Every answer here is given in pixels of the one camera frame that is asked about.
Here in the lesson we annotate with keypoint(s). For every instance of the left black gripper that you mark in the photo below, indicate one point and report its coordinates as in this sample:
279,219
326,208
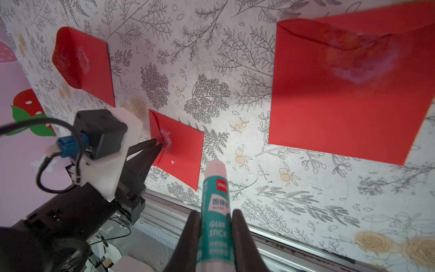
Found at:
128,196

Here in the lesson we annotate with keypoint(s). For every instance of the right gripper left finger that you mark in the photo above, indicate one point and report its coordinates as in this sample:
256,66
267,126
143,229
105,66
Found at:
184,258

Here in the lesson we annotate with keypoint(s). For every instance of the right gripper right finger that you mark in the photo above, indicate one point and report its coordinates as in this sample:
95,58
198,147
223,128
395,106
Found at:
247,257

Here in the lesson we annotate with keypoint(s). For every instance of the white green glue stick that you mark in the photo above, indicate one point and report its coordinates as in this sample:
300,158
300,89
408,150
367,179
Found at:
215,251

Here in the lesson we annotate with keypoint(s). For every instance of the red envelope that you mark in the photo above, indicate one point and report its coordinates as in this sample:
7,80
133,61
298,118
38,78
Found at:
181,153
357,84
83,61

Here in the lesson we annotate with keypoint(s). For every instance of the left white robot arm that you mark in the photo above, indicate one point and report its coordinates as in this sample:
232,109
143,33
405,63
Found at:
61,228

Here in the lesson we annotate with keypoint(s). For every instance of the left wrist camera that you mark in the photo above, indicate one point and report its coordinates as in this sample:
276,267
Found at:
107,134

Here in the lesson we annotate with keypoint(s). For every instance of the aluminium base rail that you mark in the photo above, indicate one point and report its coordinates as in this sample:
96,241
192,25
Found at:
173,237

